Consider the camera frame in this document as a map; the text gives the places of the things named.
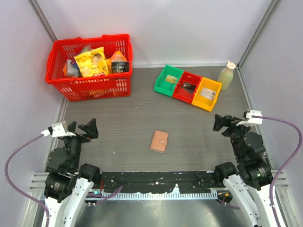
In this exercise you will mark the silver credit card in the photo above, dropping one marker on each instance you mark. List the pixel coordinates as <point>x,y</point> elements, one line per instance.
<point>207,93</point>

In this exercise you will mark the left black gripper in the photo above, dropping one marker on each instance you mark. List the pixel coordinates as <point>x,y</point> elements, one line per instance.
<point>90,127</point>

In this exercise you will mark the gold credit card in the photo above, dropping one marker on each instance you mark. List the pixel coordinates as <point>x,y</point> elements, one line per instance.
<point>171,79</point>

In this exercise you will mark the pink leather card holder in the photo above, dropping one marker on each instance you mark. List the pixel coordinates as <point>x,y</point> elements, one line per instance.
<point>159,141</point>

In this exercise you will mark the black round can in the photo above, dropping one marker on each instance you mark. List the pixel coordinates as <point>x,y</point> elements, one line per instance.
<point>120,66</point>

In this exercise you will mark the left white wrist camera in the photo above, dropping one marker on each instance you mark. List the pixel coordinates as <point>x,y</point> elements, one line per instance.
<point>58,130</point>

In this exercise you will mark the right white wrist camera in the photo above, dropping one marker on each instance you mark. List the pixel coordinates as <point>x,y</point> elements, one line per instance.
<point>251,118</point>

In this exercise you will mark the red plastic shopping basket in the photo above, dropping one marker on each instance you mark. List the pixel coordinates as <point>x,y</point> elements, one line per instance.
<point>83,89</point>

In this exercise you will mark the grey small box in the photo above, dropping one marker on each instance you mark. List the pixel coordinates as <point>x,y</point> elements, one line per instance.
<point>69,70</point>

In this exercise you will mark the green plastic bin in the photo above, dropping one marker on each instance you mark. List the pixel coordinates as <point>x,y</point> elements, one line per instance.
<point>163,87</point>

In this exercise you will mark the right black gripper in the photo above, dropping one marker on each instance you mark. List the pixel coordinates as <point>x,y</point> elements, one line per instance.
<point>219,122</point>

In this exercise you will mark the red plastic bin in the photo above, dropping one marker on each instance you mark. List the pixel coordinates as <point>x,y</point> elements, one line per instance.
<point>183,95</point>

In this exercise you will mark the white cable duct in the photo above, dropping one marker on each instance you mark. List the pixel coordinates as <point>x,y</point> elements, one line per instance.
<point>175,195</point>

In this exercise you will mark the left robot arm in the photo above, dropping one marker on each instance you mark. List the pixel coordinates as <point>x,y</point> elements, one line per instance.
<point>68,183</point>

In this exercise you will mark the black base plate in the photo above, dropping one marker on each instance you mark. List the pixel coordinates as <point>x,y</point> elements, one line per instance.
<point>160,182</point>

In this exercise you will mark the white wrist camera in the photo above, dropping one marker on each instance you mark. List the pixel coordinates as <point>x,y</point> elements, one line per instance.
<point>251,118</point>
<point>58,130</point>

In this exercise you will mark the yellow plastic bin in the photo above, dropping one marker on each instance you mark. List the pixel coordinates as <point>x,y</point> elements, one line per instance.
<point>202,102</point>

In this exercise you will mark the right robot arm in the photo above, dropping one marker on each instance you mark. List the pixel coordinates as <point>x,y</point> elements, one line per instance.
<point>250,181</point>

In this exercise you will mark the orange snack packet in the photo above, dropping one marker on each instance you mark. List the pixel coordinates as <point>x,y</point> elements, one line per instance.
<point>117,56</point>

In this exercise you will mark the green lotion bottle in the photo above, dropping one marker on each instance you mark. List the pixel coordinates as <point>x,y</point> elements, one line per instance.
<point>226,75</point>

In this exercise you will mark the yellow chips bag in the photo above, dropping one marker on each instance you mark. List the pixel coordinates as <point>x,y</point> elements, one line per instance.
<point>92,63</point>

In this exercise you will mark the black credit card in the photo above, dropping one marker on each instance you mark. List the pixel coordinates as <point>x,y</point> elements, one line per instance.
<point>189,87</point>

